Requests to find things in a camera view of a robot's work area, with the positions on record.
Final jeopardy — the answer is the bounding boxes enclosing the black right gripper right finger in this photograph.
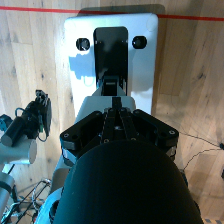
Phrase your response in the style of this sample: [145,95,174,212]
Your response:
[116,97,180,155]

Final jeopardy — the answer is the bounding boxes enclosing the red floor tape line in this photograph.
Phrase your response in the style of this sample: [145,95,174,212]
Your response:
[0,5,224,23]

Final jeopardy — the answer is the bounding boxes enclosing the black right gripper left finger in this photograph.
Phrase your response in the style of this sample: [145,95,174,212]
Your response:
[59,97,118,158]

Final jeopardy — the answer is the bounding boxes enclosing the black lift column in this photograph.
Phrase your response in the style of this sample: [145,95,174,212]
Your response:
[93,26,130,98]

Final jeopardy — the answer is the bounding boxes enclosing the black floor cable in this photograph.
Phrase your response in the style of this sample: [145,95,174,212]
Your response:
[179,129,224,172]

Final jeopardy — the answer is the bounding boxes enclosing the black wire frame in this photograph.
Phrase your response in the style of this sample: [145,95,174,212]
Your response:
[0,179,52,224]

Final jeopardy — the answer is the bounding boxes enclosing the long dark left gripper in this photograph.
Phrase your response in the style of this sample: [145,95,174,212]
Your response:
[1,89,53,148]

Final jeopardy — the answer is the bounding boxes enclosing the white robot mobile base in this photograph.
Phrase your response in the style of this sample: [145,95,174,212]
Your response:
[34,12,160,224]

